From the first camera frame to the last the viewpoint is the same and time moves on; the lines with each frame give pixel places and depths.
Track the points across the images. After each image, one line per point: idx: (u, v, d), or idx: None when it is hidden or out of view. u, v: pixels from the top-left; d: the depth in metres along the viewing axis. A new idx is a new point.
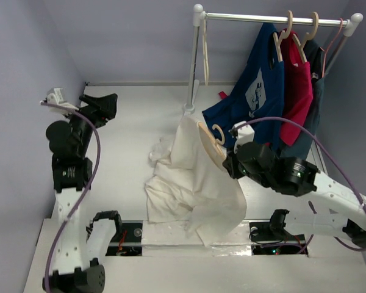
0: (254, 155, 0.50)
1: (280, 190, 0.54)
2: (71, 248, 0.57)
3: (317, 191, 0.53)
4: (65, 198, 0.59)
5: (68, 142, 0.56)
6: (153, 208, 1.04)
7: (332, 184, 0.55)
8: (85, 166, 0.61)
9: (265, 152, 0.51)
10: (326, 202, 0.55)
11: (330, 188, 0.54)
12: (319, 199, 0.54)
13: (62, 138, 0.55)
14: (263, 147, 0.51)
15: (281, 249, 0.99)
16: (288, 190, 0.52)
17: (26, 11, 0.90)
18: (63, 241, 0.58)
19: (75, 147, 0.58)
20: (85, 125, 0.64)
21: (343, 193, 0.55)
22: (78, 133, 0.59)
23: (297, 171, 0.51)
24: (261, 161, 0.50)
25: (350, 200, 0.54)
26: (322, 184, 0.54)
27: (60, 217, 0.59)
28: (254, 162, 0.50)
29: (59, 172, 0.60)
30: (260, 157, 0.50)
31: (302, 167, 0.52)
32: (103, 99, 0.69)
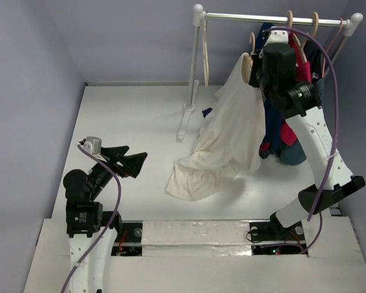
0: (279, 52, 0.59)
1: (274, 99, 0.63)
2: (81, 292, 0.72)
3: (304, 118, 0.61)
4: (77, 243, 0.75)
5: (82, 190, 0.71)
6: (174, 183, 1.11)
7: (321, 124, 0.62)
8: (95, 211, 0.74)
9: (290, 58, 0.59)
10: (304, 135, 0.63)
11: (316, 125, 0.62)
12: (301, 128, 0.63)
13: (77, 190, 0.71)
14: (293, 54, 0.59)
15: (281, 249, 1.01)
16: (281, 102, 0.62)
17: (26, 11, 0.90)
18: (74, 283, 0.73)
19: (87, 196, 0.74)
20: (104, 174, 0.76)
21: (322, 137, 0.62)
22: (93, 183, 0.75)
23: (301, 92, 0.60)
24: (281, 60, 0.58)
25: (324, 146, 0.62)
26: (313, 118, 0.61)
27: (72, 260, 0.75)
28: (275, 56, 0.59)
29: (72, 216, 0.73)
30: (283, 57, 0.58)
31: (307, 93, 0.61)
32: (133, 157, 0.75)
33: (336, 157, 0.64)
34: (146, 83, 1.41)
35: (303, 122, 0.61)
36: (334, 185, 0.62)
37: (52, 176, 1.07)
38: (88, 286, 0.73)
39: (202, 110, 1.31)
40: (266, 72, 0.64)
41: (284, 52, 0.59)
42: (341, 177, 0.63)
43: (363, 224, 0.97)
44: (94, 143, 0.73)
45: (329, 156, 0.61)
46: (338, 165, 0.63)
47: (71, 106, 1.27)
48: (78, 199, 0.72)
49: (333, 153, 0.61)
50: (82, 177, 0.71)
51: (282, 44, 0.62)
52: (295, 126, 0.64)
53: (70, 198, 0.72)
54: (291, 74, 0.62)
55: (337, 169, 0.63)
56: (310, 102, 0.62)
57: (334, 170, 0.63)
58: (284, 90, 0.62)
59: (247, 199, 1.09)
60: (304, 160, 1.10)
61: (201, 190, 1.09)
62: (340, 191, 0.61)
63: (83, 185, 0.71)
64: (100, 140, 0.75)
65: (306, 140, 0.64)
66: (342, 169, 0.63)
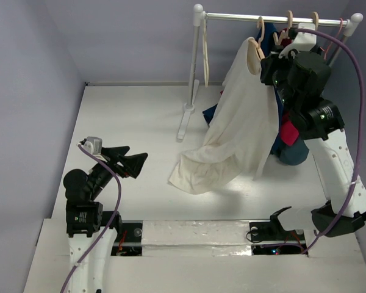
0: (313, 70, 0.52)
1: (294, 116, 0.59)
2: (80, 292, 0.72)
3: (326, 142, 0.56)
4: (77, 243, 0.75)
5: (82, 190, 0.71)
6: (178, 174, 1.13)
7: (343, 148, 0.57)
8: (95, 211, 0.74)
9: (322, 77, 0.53)
10: (324, 159, 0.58)
11: (337, 149, 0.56)
12: (321, 150, 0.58)
13: (76, 190, 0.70)
14: (326, 73, 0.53)
15: (281, 249, 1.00)
16: (301, 121, 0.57)
17: (26, 11, 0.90)
18: (73, 284, 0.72)
19: (87, 196, 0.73)
20: (104, 174, 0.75)
21: (344, 162, 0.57)
22: (93, 182, 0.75)
23: (324, 115, 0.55)
24: (312, 79, 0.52)
25: (345, 170, 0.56)
26: (334, 141, 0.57)
27: (71, 259, 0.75)
28: (307, 73, 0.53)
29: (72, 216, 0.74)
30: (316, 76, 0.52)
31: (330, 116, 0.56)
32: (134, 158, 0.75)
33: (357, 183, 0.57)
34: (146, 83, 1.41)
35: (324, 145, 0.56)
36: (354, 213, 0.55)
37: (51, 176, 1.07)
38: (87, 286, 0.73)
39: (202, 111, 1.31)
40: (291, 85, 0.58)
41: (318, 71, 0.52)
42: (362, 204, 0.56)
43: (363, 225, 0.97)
44: (94, 143, 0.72)
45: (350, 183, 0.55)
46: (358, 191, 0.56)
47: (71, 106, 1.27)
48: (78, 199, 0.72)
49: (355, 180, 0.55)
50: (82, 177, 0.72)
51: (318, 58, 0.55)
52: (315, 147, 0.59)
53: (70, 198, 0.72)
54: (319, 93, 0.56)
55: (358, 195, 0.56)
56: (332, 124, 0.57)
57: (355, 196, 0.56)
58: (306, 109, 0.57)
59: (247, 199, 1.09)
60: (304, 159, 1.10)
61: (201, 185, 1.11)
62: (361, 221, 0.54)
63: (83, 185, 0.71)
64: (100, 140, 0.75)
65: (325, 163, 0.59)
66: (363, 196, 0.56)
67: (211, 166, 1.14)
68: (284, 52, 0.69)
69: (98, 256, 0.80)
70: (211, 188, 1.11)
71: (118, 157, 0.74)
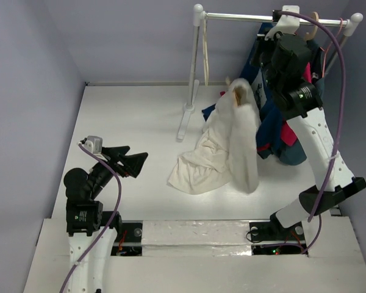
0: (294, 53, 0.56)
1: (276, 95, 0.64)
2: (80, 291, 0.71)
3: (305, 119, 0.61)
4: (76, 242, 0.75)
5: (82, 188, 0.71)
6: (177, 174, 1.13)
7: (321, 125, 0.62)
8: (96, 210, 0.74)
9: (302, 60, 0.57)
10: (305, 137, 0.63)
11: (316, 126, 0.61)
12: (302, 129, 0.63)
13: (76, 188, 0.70)
14: (307, 55, 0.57)
15: (281, 249, 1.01)
16: (282, 100, 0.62)
17: (26, 11, 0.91)
18: (73, 282, 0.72)
19: (88, 195, 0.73)
20: (104, 173, 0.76)
21: (323, 138, 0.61)
22: (93, 182, 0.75)
23: (302, 94, 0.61)
24: (293, 61, 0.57)
25: (326, 146, 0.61)
26: (313, 119, 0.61)
27: (71, 259, 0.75)
28: (288, 55, 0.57)
29: (72, 215, 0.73)
30: (296, 58, 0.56)
31: (308, 95, 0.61)
32: (134, 157, 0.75)
33: (338, 158, 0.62)
34: (146, 83, 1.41)
35: (304, 124, 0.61)
36: (335, 187, 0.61)
37: (51, 176, 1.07)
38: (86, 285, 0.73)
39: (202, 110, 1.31)
40: (274, 67, 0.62)
41: (299, 54, 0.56)
42: (342, 178, 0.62)
43: (363, 225, 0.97)
44: (95, 143, 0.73)
45: (330, 158, 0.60)
46: (339, 166, 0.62)
47: (71, 106, 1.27)
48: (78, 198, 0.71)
49: (335, 155, 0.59)
50: (82, 176, 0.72)
51: (299, 42, 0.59)
52: (296, 127, 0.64)
53: (69, 197, 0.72)
54: (299, 74, 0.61)
55: (338, 170, 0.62)
56: (312, 103, 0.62)
57: (335, 171, 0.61)
58: (286, 90, 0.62)
59: (247, 199, 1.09)
60: (304, 159, 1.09)
61: (201, 185, 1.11)
62: (341, 194, 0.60)
63: (83, 183, 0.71)
64: (100, 140, 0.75)
65: (307, 141, 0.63)
66: (343, 171, 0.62)
67: (210, 166, 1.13)
68: (269, 35, 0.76)
69: (98, 256, 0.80)
70: (212, 188, 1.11)
71: (118, 157, 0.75)
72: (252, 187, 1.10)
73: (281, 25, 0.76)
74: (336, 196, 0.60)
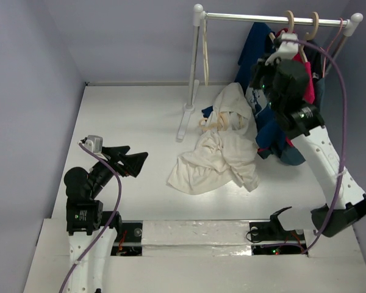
0: (293, 76, 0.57)
1: (279, 116, 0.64)
2: (80, 290, 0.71)
3: (308, 137, 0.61)
4: (77, 241, 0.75)
5: (82, 188, 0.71)
6: (177, 174, 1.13)
7: (326, 143, 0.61)
8: (96, 209, 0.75)
9: (302, 82, 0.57)
10: (310, 155, 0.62)
11: (321, 144, 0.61)
12: (307, 149, 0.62)
13: (77, 187, 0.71)
14: (305, 79, 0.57)
15: (281, 249, 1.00)
16: (285, 121, 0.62)
17: (26, 11, 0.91)
18: (73, 282, 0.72)
19: (88, 194, 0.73)
20: (105, 173, 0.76)
21: (328, 155, 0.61)
22: (93, 181, 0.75)
23: (304, 115, 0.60)
24: (292, 83, 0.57)
25: (332, 164, 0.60)
26: (316, 136, 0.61)
27: (71, 257, 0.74)
28: (288, 79, 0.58)
29: (73, 214, 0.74)
30: (296, 81, 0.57)
31: (310, 116, 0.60)
32: (135, 157, 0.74)
33: (345, 175, 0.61)
34: (146, 83, 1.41)
35: (308, 142, 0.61)
36: (346, 205, 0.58)
37: (51, 176, 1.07)
38: (86, 284, 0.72)
39: (202, 110, 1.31)
40: (276, 90, 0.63)
41: (298, 77, 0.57)
42: (353, 195, 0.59)
43: (363, 225, 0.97)
44: (96, 141, 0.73)
45: (337, 174, 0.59)
46: (348, 183, 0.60)
47: (71, 106, 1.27)
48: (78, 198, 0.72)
49: (341, 171, 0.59)
50: (82, 175, 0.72)
51: (298, 65, 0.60)
52: (301, 145, 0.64)
53: (70, 196, 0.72)
54: (299, 96, 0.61)
55: (347, 187, 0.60)
56: (313, 122, 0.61)
57: (344, 188, 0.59)
58: (288, 110, 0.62)
59: (247, 199, 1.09)
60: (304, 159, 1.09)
61: (200, 186, 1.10)
62: (354, 212, 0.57)
63: (83, 182, 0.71)
64: (101, 139, 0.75)
65: (313, 159, 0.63)
66: (353, 187, 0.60)
67: (210, 167, 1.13)
68: (269, 59, 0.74)
69: (97, 255, 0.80)
70: (211, 188, 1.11)
71: (118, 157, 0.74)
72: (252, 185, 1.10)
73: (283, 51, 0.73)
74: (350, 214, 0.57)
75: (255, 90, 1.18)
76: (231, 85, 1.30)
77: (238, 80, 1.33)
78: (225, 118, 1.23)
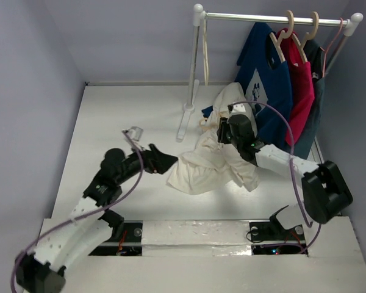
0: (238, 121, 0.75)
1: (242, 155, 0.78)
2: (56, 246, 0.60)
3: (261, 153, 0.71)
4: (83, 204, 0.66)
5: (114, 167, 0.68)
6: (176, 174, 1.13)
7: (276, 149, 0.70)
8: (114, 192, 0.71)
9: (246, 124, 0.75)
10: (269, 163, 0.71)
11: (271, 151, 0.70)
12: (264, 161, 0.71)
13: (110, 163, 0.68)
14: (248, 121, 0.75)
15: (281, 249, 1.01)
16: (246, 157, 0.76)
17: (26, 11, 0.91)
18: (55, 235, 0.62)
19: (116, 174, 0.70)
20: (136, 162, 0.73)
21: (279, 154, 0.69)
22: (126, 167, 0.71)
23: (256, 145, 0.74)
24: (241, 127, 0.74)
25: (283, 157, 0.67)
26: (266, 149, 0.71)
27: (69, 215, 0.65)
28: (236, 125, 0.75)
29: (96, 184, 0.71)
30: (241, 125, 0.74)
31: (261, 144, 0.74)
32: (166, 156, 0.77)
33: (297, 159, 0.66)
34: (146, 83, 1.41)
35: (260, 155, 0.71)
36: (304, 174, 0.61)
37: (50, 176, 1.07)
38: (64, 245, 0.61)
39: (202, 110, 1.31)
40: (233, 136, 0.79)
41: (242, 121, 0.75)
42: (310, 167, 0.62)
43: (364, 225, 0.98)
44: (136, 131, 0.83)
45: (287, 160, 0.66)
46: (301, 162, 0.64)
47: (71, 106, 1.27)
48: (107, 171, 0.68)
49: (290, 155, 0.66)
50: (120, 156, 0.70)
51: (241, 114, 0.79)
52: (263, 163, 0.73)
53: (101, 168, 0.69)
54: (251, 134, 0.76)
55: (302, 164, 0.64)
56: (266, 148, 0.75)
57: (299, 166, 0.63)
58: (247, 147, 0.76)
59: (247, 199, 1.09)
60: None
61: (200, 186, 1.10)
62: (313, 177, 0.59)
63: (116, 163, 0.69)
64: (141, 130, 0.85)
65: (272, 165, 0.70)
66: (308, 162, 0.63)
67: (210, 167, 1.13)
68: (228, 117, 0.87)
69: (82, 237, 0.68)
70: (212, 188, 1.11)
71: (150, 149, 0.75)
72: (252, 185, 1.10)
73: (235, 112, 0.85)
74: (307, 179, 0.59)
75: (255, 90, 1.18)
76: (231, 85, 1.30)
77: (238, 80, 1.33)
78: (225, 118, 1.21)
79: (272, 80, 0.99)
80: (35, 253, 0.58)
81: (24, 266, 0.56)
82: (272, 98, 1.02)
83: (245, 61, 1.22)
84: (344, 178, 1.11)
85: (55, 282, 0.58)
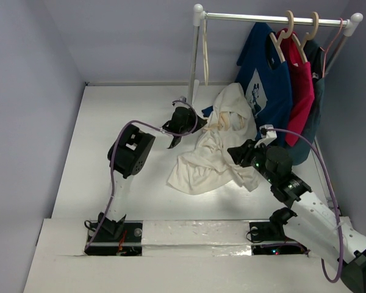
0: (278, 160, 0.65)
1: (274, 191, 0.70)
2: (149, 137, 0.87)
3: (301, 202, 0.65)
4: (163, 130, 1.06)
5: (180, 118, 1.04)
6: (176, 174, 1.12)
7: (318, 203, 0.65)
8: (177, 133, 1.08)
9: (287, 163, 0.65)
10: (308, 217, 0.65)
11: (313, 204, 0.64)
12: (302, 212, 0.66)
13: (180, 115, 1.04)
14: (288, 159, 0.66)
15: (281, 249, 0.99)
16: (280, 195, 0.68)
17: (26, 11, 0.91)
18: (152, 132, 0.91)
19: (182, 124, 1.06)
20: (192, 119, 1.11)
21: (323, 212, 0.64)
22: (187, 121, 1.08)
23: (293, 185, 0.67)
24: (280, 166, 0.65)
25: (329, 220, 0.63)
26: (308, 199, 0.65)
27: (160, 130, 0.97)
28: (275, 164, 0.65)
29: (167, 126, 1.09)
30: (282, 164, 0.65)
31: (297, 185, 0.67)
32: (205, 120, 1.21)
33: (344, 226, 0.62)
34: (146, 83, 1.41)
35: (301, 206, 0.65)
36: (354, 253, 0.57)
37: (50, 174, 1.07)
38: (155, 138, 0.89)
39: (202, 110, 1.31)
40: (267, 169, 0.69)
41: (283, 160, 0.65)
42: (359, 244, 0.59)
43: (364, 225, 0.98)
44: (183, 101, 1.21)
45: (336, 226, 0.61)
46: (349, 233, 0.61)
47: (71, 106, 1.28)
48: (177, 118, 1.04)
49: (338, 223, 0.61)
50: (185, 112, 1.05)
51: (278, 147, 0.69)
52: (297, 210, 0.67)
53: (173, 116, 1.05)
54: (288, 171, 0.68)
55: (351, 237, 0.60)
56: (301, 188, 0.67)
57: (348, 239, 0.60)
58: (282, 185, 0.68)
59: (247, 199, 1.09)
60: (305, 158, 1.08)
61: (200, 185, 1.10)
62: (365, 258, 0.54)
63: (182, 117, 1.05)
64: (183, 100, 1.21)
65: (312, 219, 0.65)
66: (357, 237, 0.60)
67: (210, 167, 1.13)
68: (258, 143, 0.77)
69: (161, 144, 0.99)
70: (212, 188, 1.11)
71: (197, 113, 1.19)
72: (253, 185, 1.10)
73: (267, 138, 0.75)
74: (358, 260, 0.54)
75: (255, 90, 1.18)
76: (232, 85, 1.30)
77: (238, 80, 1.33)
78: (225, 118, 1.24)
79: (272, 80, 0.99)
80: (139, 128, 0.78)
81: (134, 130, 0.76)
82: (272, 99, 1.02)
83: (245, 61, 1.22)
84: (344, 179, 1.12)
85: (143, 157, 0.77)
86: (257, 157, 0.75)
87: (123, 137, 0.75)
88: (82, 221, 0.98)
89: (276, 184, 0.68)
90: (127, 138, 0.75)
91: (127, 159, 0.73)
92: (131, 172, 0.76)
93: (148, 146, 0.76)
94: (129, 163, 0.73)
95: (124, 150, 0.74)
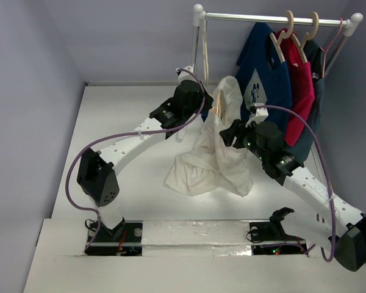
0: (268, 134, 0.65)
1: (266, 169, 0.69)
2: (119, 153, 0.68)
3: (292, 177, 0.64)
4: (149, 122, 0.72)
5: (185, 95, 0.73)
6: (174, 175, 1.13)
7: (310, 177, 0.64)
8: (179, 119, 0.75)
9: (277, 136, 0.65)
10: (301, 193, 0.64)
11: (305, 179, 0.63)
12: (294, 188, 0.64)
13: (184, 91, 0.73)
14: (278, 133, 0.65)
15: (281, 249, 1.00)
16: (271, 172, 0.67)
17: (26, 11, 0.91)
18: (125, 143, 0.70)
19: (187, 104, 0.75)
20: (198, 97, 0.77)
21: (315, 186, 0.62)
22: (194, 100, 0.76)
23: (285, 161, 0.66)
24: (271, 140, 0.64)
25: (321, 193, 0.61)
26: (299, 174, 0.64)
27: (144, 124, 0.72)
28: (265, 138, 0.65)
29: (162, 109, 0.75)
30: (272, 138, 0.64)
31: (290, 160, 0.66)
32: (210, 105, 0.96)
33: (336, 199, 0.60)
34: (146, 83, 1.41)
35: (292, 180, 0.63)
36: (347, 225, 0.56)
37: (50, 175, 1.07)
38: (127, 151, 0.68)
39: None
40: (258, 145, 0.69)
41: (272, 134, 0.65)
42: (351, 217, 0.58)
43: None
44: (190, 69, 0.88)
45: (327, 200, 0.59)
46: (342, 207, 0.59)
47: (71, 106, 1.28)
48: (180, 94, 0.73)
49: (330, 196, 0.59)
50: (193, 86, 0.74)
51: (267, 124, 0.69)
52: (291, 188, 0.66)
53: (175, 92, 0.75)
54: (279, 148, 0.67)
55: (343, 210, 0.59)
56: (294, 165, 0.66)
57: (339, 212, 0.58)
58: (273, 162, 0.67)
59: (247, 199, 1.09)
60: (306, 155, 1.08)
61: (198, 187, 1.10)
62: (357, 231, 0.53)
63: (188, 94, 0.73)
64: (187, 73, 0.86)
65: (305, 195, 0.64)
66: (349, 209, 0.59)
67: (207, 168, 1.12)
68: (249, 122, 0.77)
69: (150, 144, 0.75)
70: (209, 189, 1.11)
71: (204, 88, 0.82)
72: (244, 190, 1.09)
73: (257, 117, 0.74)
74: (351, 232, 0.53)
75: (254, 90, 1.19)
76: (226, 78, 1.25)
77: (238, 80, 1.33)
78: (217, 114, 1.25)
79: (272, 80, 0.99)
80: (100, 153, 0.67)
81: (93, 155, 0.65)
82: (272, 98, 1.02)
83: (245, 61, 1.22)
84: (344, 178, 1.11)
85: (111, 186, 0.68)
86: (249, 136, 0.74)
87: (83, 168, 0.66)
88: (82, 221, 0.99)
89: (267, 160, 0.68)
90: (86, 170, 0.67)
91: (94, 188, 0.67)
92: (100, 204, 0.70)
93: (111, 176, 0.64)
94: (97, 193, 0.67)
95: (88, 181, 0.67)
